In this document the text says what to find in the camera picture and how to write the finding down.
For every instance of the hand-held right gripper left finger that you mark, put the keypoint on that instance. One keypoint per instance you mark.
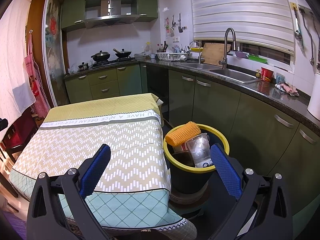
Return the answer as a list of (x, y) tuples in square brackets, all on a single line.
[(96, 170)]

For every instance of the patterned beige tablecloth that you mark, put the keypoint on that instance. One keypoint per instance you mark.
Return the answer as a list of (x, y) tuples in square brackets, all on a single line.
[(100, 135)]

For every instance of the yellow basket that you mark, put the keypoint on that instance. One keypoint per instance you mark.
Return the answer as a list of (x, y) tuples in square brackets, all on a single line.
[(196, 49)]

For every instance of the clear plastic cup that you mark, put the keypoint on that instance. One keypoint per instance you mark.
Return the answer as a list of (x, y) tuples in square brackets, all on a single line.
[(197, 147)]

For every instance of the green plastic tray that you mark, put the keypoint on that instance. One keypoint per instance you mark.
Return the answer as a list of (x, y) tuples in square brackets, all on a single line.
[(257, 59)]

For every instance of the painted glass sliding door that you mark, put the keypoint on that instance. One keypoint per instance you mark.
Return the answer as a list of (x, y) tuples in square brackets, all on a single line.
[(53, 55)]

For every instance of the clear oil bottle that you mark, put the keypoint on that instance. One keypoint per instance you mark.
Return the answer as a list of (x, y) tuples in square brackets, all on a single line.
[(148, 50)]

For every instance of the white mug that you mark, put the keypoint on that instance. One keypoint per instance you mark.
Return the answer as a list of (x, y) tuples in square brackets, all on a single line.
[(152, 56)]

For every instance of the dark sauce bottle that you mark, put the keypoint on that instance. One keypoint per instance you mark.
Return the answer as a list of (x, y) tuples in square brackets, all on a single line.
[(165, 47)]

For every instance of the yellow rimmed dark bin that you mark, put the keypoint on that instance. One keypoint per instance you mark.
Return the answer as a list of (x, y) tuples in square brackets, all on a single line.
[(190, 180)]

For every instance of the hanging black spatula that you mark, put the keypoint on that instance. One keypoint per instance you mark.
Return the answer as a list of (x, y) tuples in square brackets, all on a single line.
[(180, 28)]

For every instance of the black wok with lid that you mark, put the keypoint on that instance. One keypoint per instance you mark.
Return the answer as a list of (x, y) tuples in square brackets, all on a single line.
[(100, 56)]

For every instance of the small steel faucet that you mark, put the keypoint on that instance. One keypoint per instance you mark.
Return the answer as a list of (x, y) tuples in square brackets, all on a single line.
[(199, 58)]

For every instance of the orange spiky brush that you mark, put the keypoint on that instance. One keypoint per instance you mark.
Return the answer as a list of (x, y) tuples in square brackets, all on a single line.
[(182, 133)]

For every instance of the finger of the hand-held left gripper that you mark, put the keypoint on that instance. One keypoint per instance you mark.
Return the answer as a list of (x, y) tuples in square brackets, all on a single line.
[(3, 124)]

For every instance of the dark stone countertop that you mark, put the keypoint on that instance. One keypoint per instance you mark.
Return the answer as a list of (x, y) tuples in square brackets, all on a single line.
[(275, 92)]

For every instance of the wooden chair red cushion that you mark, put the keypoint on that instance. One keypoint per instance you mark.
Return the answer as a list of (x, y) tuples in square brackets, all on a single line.
[(20, 130)]

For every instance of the small yellow bottle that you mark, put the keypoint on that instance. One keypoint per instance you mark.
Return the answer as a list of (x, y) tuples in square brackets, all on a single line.
[(257, 74)]

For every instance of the white cylindrical container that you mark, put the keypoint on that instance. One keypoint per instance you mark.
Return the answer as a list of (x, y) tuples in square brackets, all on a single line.
[(315, 97)]

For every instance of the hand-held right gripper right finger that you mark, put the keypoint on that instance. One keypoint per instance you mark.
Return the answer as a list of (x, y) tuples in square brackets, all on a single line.
[(228, 171)]

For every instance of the crumpled rag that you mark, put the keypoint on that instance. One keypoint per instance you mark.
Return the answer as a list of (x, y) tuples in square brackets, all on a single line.
[(287, 89)]

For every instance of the white dish rack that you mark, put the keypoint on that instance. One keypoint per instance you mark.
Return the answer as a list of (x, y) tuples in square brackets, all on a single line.
[(170, 56)]

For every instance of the green upper kitchen cabinets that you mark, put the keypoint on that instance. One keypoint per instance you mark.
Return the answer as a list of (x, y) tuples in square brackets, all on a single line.
[(72, 10)]

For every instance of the wooden cutting board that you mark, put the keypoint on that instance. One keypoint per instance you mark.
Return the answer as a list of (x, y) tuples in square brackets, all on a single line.
[(212, 52)]

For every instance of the white window blind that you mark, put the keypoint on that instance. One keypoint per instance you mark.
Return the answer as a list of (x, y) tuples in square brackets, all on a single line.
[(237, 12)]

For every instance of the red noodle bowl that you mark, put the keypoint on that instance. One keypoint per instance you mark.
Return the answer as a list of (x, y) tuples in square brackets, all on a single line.
[(266, 74)]

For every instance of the hanging steel ladle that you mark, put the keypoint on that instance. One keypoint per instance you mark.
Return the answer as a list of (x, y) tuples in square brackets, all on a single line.
[(298, 35), (311, 60), (318, 65)]

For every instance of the teal cup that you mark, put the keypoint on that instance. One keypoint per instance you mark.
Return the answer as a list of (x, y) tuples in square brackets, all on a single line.
[(280, 78)]

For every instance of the tall steel faucet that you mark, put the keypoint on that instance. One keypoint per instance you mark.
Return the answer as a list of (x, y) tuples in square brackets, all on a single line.
[(223, 60)]

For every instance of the steel double sink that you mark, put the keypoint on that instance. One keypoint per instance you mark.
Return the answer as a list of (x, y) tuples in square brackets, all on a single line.
[(232, 75)]

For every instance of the hanging pale spoon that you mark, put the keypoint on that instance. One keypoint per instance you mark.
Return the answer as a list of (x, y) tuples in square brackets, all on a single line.
[(172, 33)]

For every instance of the purple plastic tray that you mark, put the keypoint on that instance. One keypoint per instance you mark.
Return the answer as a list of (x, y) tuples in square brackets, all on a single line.
[(242, 54)]

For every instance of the steel range hood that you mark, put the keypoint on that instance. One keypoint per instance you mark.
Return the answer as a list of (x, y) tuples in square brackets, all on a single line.
[(112, 18)]

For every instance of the small steel pot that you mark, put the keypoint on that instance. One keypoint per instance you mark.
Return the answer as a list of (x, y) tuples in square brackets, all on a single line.
[(83, 66)]

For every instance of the white curtain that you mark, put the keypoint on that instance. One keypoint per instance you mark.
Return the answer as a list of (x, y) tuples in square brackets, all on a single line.
[(12, 67)]

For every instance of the gas stove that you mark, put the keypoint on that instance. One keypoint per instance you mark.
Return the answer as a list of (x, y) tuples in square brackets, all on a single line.
[(112, 62)]

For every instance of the pink checked apron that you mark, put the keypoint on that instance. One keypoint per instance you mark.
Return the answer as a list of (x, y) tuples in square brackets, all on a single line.
[(36, 85)]

